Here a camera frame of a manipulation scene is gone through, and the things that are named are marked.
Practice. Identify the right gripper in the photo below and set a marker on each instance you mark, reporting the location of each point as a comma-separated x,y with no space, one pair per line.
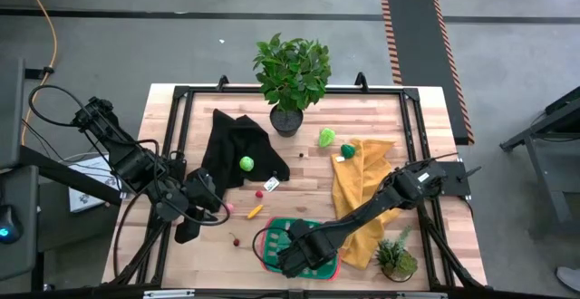
308,249

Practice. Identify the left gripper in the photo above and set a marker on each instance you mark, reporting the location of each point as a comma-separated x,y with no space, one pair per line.
201,190

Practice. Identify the pink toy peach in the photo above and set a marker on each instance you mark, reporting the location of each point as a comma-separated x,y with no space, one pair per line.
230,208

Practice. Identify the round green toy cabbage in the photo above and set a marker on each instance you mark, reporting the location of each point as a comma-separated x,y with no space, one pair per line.
246,163

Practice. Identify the yellow toy banana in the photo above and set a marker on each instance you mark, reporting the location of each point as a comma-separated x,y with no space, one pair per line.
255,211

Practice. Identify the small red toy strawberry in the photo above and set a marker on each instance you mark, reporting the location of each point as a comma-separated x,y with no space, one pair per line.
259,194

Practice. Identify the red toy cherry with stem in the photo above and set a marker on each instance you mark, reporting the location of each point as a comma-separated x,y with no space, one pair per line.
236,243

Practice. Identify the dark green toy pepper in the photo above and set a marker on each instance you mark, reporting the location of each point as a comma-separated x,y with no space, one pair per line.
348,151

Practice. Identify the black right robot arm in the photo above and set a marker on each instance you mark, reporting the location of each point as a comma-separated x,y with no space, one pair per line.
385,199

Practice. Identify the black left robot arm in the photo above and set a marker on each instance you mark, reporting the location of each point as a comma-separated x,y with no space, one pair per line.
127,158

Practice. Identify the teal basket with orange rim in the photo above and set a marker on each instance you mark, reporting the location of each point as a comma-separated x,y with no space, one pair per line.
284,235

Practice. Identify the white price tag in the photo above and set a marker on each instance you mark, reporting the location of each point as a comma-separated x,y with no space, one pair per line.
271,184

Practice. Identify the black cloth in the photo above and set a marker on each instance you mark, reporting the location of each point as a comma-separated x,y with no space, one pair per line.
254,140

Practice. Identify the yellow cloth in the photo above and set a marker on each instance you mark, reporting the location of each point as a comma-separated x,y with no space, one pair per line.
353,186

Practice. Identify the small succulent plant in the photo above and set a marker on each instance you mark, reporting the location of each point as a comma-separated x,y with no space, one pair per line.
394,258

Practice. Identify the white label on yellow cloth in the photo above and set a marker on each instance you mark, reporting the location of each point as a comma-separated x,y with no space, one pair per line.
340,158

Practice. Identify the white paper booklet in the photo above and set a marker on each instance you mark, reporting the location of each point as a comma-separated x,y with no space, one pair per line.
86,195

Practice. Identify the black stand beam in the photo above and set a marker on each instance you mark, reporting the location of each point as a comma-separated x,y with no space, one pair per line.
68,174

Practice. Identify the leafy plant in black pot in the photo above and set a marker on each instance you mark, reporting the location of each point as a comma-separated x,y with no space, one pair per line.
292,72

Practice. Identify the grey flat panel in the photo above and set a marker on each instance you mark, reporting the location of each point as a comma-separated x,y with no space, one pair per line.
22,258
11,108

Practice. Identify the black device with light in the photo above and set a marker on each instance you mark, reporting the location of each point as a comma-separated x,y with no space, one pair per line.
9,226

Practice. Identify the black mat with striped edges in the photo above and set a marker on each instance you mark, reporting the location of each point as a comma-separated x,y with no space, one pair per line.
417,41

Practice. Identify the person's foot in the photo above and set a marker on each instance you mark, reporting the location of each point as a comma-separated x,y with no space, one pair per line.
568,278

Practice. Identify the grey metal cart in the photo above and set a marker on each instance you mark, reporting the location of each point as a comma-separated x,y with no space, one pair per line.
566,108

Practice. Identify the silver aluminium bracket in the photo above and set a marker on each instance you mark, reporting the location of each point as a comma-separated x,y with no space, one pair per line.
167,294
421,295

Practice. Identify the black aluminium table frame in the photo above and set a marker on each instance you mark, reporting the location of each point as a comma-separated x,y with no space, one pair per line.
385,90

